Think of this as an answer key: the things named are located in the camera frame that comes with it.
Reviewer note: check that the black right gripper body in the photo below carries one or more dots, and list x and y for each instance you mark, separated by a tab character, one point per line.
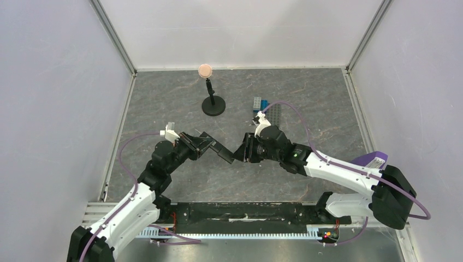
249	147

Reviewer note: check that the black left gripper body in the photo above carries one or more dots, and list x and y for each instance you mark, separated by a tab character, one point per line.
194	149

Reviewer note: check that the black remote control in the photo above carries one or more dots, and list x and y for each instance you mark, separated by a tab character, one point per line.
222	152

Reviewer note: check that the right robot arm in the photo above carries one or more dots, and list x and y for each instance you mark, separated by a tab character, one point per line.
384	194

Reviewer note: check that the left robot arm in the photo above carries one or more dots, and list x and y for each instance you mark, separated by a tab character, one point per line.
105	239

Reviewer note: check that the dark grey lego baseplate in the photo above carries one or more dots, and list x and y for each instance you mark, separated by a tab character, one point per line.
273	115

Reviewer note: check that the blue lego brick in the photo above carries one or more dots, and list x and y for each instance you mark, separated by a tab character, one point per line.
263	104

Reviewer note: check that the black stand with pink disc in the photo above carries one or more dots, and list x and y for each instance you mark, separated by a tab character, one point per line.
212	105

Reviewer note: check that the light grey lego brick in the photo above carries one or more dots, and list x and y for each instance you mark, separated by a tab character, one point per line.
257	104

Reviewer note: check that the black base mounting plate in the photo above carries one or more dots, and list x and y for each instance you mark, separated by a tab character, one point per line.
247	217

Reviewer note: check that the purple box device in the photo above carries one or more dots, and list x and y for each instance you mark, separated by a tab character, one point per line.
376	159

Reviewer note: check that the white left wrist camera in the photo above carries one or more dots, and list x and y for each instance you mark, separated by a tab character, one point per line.
168	133

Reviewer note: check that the white cable duct strip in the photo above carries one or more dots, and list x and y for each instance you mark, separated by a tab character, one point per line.
310	234

